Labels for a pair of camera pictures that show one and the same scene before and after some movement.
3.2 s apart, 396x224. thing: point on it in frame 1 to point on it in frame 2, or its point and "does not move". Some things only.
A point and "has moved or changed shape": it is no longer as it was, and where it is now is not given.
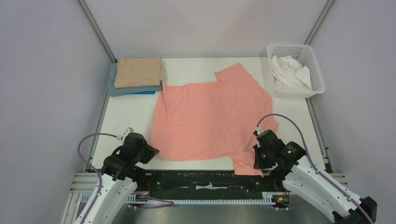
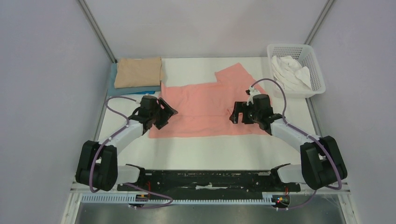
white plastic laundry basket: x=294 y=71 does not move
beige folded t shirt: x=131 y=72 does not move
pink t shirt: x=213 y=121 has moved or changed shape
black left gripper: x=151 y=152 to x=166 y=112
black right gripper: x=259 y=158 to x=243 y=111
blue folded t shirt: x=113 y=91 does not move
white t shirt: x=289 y=74 does not move
